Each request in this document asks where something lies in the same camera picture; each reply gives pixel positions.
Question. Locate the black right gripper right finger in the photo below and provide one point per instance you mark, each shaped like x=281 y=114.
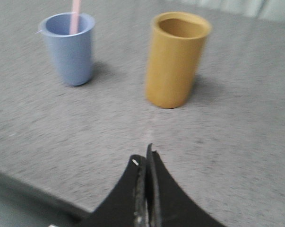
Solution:
x=167 y=203

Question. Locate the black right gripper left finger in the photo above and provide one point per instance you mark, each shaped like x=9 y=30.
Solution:
x=125 y=206

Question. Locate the blue plastic cup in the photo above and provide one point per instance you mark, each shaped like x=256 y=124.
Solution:
x=71 y=54

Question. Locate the bamboo cylindrical holder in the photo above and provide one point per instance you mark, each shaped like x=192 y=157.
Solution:
x=177 y=43

